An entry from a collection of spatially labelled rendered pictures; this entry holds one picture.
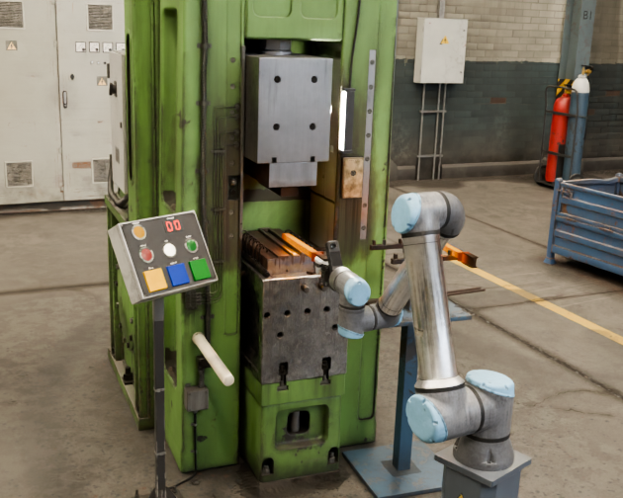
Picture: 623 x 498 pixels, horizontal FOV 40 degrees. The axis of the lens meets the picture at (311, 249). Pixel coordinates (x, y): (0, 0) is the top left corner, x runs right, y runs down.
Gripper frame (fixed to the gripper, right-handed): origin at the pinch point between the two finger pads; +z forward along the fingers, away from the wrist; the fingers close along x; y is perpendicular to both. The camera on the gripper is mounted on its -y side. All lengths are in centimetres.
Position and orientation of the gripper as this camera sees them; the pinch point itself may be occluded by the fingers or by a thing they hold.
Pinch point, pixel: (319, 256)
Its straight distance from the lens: 319.3
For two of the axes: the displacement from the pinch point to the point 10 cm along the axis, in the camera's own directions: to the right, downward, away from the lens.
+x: 9.3, -0.7, 3.6
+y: -0.4, 9.6, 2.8
